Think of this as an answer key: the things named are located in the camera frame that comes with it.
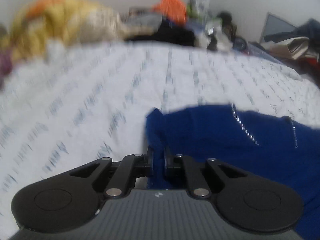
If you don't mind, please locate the grey framed board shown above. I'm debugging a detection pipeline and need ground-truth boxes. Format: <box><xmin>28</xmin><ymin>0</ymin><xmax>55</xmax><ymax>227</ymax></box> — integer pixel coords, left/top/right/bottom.
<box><xmin>259</xmin><ymin>12</ymin><xmax>296</xmax><ymax>43</ymax></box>

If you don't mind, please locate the green patterned bag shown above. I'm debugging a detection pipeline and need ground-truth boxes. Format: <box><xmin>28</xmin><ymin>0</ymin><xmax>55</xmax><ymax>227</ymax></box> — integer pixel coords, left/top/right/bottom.
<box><xmin>187</xmin><ymin>0</ymin><xmax>210</xmax><ymax>23</ymax></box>

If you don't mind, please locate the yellow and cream quilt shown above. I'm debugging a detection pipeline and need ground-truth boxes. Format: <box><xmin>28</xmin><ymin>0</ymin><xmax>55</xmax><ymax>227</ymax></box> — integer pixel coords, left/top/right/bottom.
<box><xmin>1</xmin><ymin>0</ymin><xmax>125</xmax><ymax>62</ymax></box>

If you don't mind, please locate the dark blue knit sweater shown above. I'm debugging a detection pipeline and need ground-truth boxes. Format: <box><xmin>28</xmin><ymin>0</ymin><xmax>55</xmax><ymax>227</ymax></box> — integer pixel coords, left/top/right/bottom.
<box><xmin>146</xmin><ymin>105</ymin><xmax>319</xmax><ymax>239</ymax></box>

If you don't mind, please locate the orange plastic bag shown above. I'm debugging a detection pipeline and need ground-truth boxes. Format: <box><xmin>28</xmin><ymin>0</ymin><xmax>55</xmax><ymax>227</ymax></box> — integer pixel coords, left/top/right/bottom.
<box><xmin>151</xmin><ymin>0</ymin><xmax>187</xmax><ymax>25</ymax></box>

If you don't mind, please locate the black garment on bed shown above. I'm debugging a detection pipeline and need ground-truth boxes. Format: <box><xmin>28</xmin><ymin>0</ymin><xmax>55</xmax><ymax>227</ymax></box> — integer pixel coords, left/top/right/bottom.
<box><xmin>124</xmin><ymin>18</ymin><xmax>196</xmax><ymax>47</ymax></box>

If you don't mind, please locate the white bedspread with blue script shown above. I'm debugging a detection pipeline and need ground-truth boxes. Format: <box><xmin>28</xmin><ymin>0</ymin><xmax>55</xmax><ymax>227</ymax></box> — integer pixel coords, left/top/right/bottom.
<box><xmin>1</xmin><ymin>42</ymin><xmax>319</xmax><ymax>239</ymax></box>

